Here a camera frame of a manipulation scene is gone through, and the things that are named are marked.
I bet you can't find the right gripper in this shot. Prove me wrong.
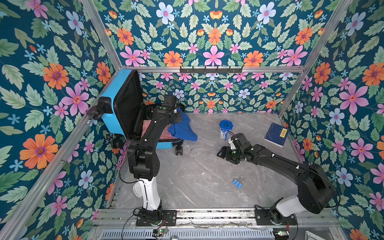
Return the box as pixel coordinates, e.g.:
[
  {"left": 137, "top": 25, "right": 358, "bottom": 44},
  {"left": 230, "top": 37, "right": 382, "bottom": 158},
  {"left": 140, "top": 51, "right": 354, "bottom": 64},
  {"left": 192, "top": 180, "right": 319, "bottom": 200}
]
[{"left": 215, "top": 146, "right": 243, "bottom": 164}]

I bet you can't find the blue cloth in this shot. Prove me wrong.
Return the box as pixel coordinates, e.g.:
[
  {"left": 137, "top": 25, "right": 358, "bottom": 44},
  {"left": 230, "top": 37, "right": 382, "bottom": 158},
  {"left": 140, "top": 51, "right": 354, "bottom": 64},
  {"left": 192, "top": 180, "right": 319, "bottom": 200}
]
[{"left": 168, "top": 108, "right": 198, "bottom": 142}]

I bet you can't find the red white striped shirt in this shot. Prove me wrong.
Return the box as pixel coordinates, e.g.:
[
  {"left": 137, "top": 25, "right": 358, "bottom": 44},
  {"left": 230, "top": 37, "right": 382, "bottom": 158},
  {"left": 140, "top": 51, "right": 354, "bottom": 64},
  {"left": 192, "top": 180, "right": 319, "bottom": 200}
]
[{"left": 141, "top": 120, "right": 177, "bottom": 141}]

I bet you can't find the clear bottle blue lid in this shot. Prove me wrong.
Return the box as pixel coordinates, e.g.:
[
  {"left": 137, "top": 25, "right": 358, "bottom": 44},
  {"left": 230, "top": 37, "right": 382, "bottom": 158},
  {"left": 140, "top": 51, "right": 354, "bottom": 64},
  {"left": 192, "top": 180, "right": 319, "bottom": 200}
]
[{"left": 219, "top": 120, "right": 234, "bottom": 141}]

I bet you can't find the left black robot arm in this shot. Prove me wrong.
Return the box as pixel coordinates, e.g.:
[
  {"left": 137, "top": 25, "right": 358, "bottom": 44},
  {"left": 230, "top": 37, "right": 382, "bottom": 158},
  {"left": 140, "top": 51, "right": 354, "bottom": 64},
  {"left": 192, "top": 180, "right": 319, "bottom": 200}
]
[{"left": 127, "top": 95, "right": 182, "bottom": 224}]

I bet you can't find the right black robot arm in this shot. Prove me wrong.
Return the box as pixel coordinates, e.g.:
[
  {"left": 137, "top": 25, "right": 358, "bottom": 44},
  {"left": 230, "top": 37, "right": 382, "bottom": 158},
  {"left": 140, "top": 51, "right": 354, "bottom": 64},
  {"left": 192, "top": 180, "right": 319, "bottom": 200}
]
[{"left": 217, "top": 133, "right": 338, "bottom": 225}]

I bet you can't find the blue binder clip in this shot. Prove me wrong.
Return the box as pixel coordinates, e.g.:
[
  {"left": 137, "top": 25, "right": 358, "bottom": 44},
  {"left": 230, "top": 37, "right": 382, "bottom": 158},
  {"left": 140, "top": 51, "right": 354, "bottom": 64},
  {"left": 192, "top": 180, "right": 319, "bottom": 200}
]
[{"left": 233, "top": 177, "right": 244, "bottom": 189}]

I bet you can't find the dark blue book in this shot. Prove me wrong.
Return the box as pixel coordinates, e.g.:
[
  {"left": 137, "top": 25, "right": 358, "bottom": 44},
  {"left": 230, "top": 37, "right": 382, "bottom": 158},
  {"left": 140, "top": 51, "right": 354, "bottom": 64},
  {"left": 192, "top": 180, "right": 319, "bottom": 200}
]
[{"left": 264, "top": 123, "right": 290, "bottom": 148}]

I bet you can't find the blue open suitcase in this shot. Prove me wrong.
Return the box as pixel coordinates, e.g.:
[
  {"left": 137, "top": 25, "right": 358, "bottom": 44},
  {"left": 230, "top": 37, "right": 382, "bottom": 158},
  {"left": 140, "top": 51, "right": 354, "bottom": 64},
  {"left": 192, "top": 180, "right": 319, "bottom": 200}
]
[{"left": 88, "top": 70, "right": 184, "bottom": 156}]

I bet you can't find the white round device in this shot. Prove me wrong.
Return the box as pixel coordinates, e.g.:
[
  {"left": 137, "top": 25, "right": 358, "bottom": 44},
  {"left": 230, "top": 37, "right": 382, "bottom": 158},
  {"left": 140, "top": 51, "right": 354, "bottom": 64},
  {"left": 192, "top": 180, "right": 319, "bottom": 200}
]
[{"left": 133, "top": 182, "right": 143, "bottom": 198}]

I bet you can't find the metal hook rail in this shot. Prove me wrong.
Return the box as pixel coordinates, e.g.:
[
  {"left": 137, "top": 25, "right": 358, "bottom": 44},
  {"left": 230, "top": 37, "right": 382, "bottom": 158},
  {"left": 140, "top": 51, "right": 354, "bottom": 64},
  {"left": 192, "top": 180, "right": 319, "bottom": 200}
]
[{"left": 179, "top": 66, "right": 243, "bottom": 75}]

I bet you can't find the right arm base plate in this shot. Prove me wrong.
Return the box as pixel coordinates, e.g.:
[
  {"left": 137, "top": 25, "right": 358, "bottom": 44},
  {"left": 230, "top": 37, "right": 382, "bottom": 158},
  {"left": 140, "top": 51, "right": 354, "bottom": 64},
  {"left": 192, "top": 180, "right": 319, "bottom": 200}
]
[{"left": 254, "top": 207, "right": 298, "bottom": 226}]

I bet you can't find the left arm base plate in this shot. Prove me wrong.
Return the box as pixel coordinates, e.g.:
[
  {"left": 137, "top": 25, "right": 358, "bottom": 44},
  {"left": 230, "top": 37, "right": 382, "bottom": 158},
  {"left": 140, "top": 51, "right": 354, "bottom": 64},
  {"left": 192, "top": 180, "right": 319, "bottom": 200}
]
[{"left": 136, "top": 210, "right": 178, "bottom": 227}]

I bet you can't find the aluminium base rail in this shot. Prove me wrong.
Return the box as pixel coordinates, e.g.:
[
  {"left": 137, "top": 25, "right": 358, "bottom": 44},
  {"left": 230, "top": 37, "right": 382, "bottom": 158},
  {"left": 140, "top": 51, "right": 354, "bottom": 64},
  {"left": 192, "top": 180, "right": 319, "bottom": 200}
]
[{"left": 92, "top": 207, "right": 340, "bottom": 232}]

